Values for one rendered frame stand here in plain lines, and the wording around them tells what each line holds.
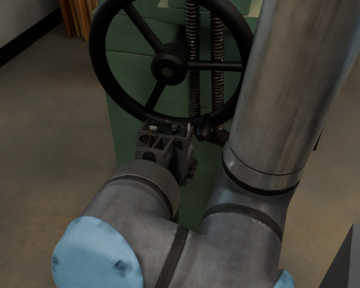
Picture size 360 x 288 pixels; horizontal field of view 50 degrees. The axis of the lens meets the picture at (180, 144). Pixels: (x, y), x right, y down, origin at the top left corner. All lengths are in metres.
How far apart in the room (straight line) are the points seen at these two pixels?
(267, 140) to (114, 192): 0.16
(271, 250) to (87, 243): 0.18
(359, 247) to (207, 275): 0.46
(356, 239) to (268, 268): 0.42
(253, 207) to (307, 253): 1.01
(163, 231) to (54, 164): 1.33
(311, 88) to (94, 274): 0.24
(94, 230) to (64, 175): 1.27
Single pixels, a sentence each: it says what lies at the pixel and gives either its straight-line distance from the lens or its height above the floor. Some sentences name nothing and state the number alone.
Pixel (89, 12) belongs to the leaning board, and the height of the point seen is 0.17.
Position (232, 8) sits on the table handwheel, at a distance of 0.58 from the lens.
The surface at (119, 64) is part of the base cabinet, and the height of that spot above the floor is 0.68.
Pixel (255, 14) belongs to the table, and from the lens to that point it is 0.69.
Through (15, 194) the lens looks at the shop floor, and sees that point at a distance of 1.61.
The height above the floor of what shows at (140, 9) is 0.82.
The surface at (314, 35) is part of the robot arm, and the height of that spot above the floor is 1.03.
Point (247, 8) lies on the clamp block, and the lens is 0.68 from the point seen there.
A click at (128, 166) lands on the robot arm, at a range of 0.45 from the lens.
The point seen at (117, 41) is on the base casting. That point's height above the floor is 0.74.
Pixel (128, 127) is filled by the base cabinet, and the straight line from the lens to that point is 1.02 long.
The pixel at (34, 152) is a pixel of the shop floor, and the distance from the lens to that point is 1.75.
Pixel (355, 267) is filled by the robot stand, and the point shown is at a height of 0.55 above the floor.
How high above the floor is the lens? 1.16
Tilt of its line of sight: 44 degrees down
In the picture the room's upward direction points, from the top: straight up
